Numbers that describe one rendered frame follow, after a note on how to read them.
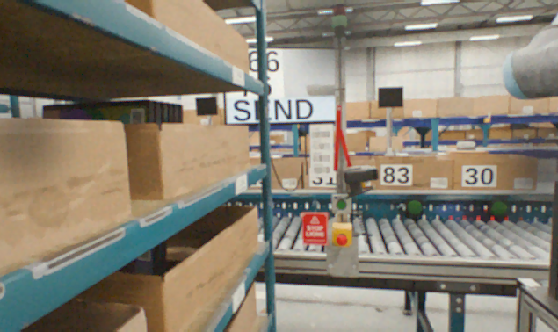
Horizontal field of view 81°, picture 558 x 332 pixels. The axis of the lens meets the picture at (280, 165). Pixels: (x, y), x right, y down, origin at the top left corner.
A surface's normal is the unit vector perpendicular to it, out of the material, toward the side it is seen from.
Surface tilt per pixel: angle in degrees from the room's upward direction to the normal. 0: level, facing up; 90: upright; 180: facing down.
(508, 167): 91
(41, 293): 90
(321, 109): 86
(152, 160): 91
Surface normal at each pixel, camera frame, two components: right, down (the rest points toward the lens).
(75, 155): 0.98, 0.00
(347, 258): -0.18, 0.11
